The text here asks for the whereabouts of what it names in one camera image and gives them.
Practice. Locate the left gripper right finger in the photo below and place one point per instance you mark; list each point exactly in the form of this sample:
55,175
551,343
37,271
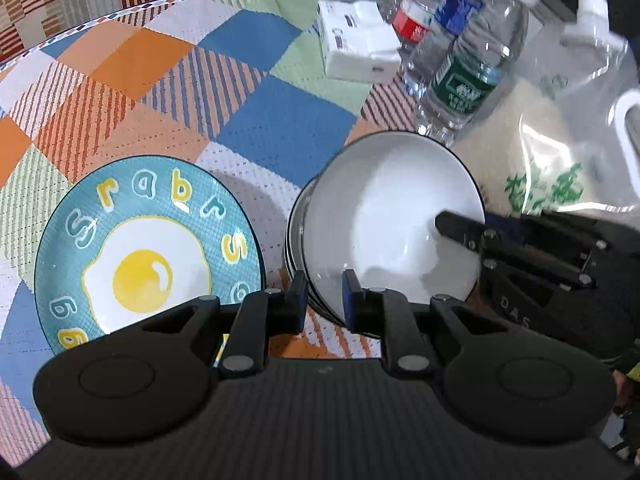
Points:
362,310

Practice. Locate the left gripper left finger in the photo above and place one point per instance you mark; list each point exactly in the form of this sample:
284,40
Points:
296,304

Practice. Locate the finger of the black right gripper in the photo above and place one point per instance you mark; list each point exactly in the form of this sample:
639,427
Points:
459,229

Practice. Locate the white ribbed bowl black rim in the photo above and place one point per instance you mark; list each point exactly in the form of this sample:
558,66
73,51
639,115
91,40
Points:
372,209

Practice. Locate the teal fried egg plate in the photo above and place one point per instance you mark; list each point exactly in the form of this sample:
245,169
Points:
134,238

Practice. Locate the clear rice jug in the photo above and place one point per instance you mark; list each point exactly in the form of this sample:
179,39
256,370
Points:
555,134

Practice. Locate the water bottle green label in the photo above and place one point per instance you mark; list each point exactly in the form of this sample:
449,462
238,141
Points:
477,62

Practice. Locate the white tissue pack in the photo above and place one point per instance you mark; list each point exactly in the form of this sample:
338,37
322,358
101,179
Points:
356,43

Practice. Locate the water bottle blue label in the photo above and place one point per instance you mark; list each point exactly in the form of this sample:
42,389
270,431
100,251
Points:
450,18

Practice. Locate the colourful checkered tablecloth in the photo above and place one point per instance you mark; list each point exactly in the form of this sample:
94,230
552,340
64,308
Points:
235,86

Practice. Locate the water bottle red label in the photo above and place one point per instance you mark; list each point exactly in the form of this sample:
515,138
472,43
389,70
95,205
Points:
412,5

